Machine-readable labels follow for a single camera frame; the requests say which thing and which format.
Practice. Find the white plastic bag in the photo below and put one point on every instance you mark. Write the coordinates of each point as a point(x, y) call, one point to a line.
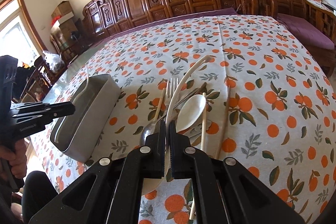
point(54, 61)

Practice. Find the stacked cardboard boxes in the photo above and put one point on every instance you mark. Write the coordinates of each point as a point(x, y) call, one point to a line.
point(63, 23)

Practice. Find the stainless steel fork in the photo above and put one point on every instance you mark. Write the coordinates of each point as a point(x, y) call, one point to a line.
point(171, 86)

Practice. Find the purple sofa cushion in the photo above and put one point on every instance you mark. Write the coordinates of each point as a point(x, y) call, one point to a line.
point(227, 11)

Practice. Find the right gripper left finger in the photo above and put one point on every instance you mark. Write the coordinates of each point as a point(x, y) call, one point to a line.
point(110, 190)

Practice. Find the grey metal tray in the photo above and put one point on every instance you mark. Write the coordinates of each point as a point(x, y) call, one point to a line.
point(76, 135)

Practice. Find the orange-print tablecloth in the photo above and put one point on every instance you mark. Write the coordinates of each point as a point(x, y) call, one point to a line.
point(281, 119)

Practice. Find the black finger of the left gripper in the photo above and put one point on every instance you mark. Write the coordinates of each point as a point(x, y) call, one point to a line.
point(50, 109)

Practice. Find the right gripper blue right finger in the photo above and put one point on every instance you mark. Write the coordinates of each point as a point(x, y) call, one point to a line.
point(224, 190)

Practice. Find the white ceramic spoon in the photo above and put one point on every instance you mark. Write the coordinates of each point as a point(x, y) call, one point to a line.
point(190, 112)

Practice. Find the cream plastic chopstick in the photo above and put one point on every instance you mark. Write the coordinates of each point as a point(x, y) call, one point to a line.
point(163, 92)
point(203, 140)

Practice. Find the left hand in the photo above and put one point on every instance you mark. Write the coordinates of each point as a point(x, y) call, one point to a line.
point(17, 158)

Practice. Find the stainless steel spoon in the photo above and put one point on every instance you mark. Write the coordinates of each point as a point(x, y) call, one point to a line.
point(149, 129)

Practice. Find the dark wooden chair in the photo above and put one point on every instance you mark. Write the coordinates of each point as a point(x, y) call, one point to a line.
point(33, 83)

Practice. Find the purple armchair cushion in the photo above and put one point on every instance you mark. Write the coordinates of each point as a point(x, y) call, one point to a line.
point(305, 32)

